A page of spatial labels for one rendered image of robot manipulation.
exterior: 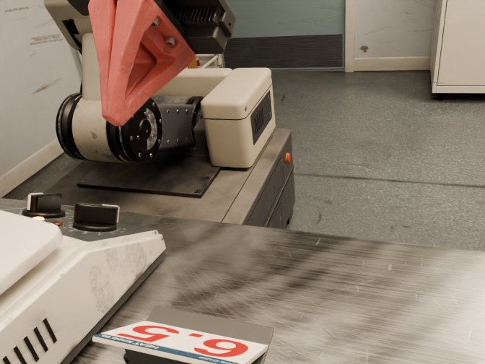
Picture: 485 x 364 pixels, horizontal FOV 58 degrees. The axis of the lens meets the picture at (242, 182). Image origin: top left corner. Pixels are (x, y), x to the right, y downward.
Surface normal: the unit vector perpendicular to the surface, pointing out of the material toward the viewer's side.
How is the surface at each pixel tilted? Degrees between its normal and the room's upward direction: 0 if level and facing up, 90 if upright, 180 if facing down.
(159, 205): 0
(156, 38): 89
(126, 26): 61
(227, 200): 0
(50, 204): 92
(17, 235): 0
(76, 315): 90
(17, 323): 90
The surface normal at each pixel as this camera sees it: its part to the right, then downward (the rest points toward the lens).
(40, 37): 0.95, 0.07
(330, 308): -0.11, -0.85
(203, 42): -0.25, 0.94
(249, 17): -0.32, 0.52
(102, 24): -0.45, 0.03
